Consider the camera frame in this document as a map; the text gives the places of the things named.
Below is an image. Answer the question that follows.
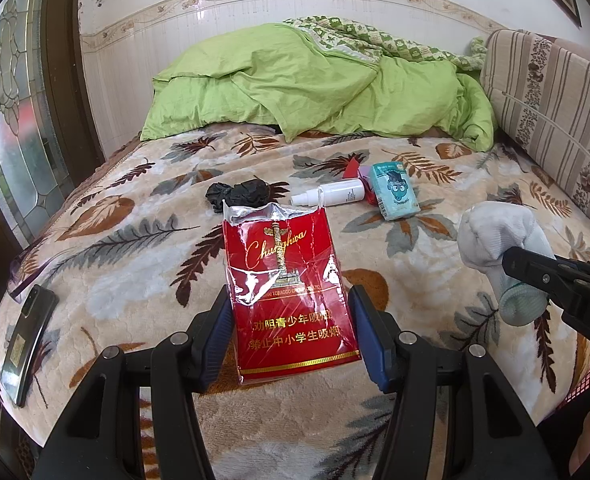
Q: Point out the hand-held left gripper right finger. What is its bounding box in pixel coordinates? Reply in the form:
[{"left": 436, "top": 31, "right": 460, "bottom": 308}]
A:
[{"left": 347, "top": 285, "right": 558, "bottom": 480}]

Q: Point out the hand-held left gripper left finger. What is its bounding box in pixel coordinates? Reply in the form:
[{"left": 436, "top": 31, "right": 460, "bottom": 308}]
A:
[{"left": 32, "top": 285, "right": 236, "bottom": 480}]

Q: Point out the white sock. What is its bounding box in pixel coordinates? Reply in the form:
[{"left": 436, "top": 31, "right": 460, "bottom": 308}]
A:
[{"left": 456, "top": 201, "right": 558, "bottom": 326}]

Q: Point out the red cigarette packet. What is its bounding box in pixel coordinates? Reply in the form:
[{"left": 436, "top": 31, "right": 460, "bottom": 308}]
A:
[{"left": 221, "top": 202, "right": 363, "bottom": 387}]

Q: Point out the leaf printed blanket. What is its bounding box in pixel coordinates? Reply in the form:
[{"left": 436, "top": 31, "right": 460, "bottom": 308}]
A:
[{"left": 0, "top": 127, "right": 590, "bottom": 480}]

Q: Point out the teal cigarette packet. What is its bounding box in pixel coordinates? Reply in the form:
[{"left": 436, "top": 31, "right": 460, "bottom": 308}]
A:
[{"left": 368, "top": 161, "right": 421, "bottom": 222}]

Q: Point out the white spray bottle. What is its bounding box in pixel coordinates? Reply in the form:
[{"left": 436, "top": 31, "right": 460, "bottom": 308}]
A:
[{"left": 289, "top": 180, "right": 366, "bottom": 207}]

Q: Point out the black plastic bag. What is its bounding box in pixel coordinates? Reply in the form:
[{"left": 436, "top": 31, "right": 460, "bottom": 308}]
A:
[{"left": 205, "top": 178, "right": 271, "bottom": 213}]

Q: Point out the striped headboard cushion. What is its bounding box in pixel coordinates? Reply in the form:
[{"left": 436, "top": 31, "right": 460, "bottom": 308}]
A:
[{"left": 479, "top": 29, "right": 590, "bottom": 251}]

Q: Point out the red paper piece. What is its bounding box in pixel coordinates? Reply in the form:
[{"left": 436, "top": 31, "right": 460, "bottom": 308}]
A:
[{"left": 340, "top": 157, "right": 377, "bottom": 206}]

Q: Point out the black smartphone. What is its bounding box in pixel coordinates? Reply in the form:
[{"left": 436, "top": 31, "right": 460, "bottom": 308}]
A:
[{"left": 0, "top": 284, "right": 60, "bottom": 407}]

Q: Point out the plain green quilt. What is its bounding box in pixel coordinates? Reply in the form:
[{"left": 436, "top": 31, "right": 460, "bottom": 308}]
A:
[{"left": 140, "top": 22, "right": 496, "bottom": 153}]

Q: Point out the green patterned quilt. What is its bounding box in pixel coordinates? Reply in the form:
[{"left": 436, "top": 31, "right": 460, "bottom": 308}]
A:
[{"left": 282, "top": 15, "right": 488, "bottom": 71}]

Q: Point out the glass panel door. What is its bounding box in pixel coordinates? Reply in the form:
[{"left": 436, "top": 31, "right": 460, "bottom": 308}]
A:
[{"left": 0, "top": 0, "right": 106, "bottom": 311}]

